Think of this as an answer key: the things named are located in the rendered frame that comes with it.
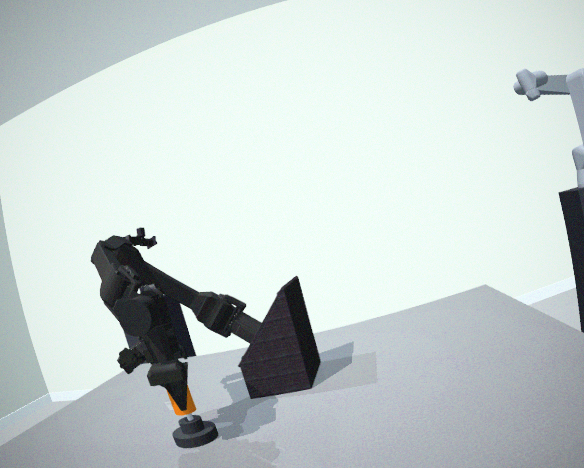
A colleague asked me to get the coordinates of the orange knob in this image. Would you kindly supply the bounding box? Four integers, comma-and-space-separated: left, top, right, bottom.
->
167, 384, 196, 416

